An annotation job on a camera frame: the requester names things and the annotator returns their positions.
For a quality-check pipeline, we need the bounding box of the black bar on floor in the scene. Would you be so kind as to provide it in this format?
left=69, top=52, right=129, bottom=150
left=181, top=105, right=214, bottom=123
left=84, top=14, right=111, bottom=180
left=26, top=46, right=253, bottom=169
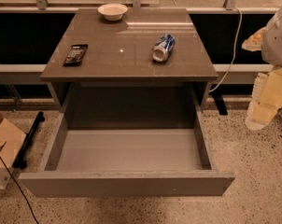
left=13, top=111, right=45, bottom=169

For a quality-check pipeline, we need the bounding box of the open grey top drawer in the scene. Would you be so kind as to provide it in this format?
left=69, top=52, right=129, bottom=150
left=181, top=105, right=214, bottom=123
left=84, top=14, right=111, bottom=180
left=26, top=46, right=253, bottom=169
left=20, top=87, right=234, bottom=197

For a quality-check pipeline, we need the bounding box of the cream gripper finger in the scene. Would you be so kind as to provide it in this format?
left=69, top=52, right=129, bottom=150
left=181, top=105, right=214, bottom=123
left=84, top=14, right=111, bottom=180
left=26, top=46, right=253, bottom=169
left=245, top=68, right=282, bottom=130
left=242, top=27, right=265, bottom=51

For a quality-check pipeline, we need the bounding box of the grey drawer cabinet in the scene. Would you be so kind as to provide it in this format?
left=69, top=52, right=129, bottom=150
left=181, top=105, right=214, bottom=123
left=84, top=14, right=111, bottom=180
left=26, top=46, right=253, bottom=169
left=41, top=9, right=217, bottom=130

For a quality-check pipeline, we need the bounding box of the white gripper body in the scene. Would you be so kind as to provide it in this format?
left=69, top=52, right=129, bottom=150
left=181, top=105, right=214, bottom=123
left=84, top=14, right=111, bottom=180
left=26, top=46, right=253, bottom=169
left=261, top=7, right=282, bottom=66

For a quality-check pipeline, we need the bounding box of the white hanging cable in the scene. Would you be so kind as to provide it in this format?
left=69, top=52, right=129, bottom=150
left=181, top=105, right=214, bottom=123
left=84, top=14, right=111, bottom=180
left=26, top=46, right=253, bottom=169
left=208, top=7, right=244, bottom=94

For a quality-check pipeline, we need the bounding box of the blue crushed soda can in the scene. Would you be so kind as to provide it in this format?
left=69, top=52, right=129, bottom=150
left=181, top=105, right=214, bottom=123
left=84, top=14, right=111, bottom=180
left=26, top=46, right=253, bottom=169
left=151, top=34, right=176, bottom=63

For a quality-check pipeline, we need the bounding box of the cardboard box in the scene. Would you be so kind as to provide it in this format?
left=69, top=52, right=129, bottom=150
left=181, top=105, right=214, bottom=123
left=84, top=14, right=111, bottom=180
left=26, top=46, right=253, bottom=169
left=0, top=112, right=26, bottom=190

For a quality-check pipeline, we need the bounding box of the white ceramic bowl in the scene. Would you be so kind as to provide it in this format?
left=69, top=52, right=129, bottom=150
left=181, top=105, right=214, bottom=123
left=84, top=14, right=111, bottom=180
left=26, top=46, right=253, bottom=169
left=98, top=4, right=128, bottom=21

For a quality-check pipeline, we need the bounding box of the black cable on floor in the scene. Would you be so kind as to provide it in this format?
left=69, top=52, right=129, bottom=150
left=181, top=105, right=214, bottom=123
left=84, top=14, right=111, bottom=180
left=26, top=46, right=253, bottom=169
left=0, top=144, right=41, bottom=224

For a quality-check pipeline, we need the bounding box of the black table leg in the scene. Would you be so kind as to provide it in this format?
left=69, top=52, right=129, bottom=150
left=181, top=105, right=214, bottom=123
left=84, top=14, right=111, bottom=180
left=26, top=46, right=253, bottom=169
left=210, top=86, right=228, bottom=116

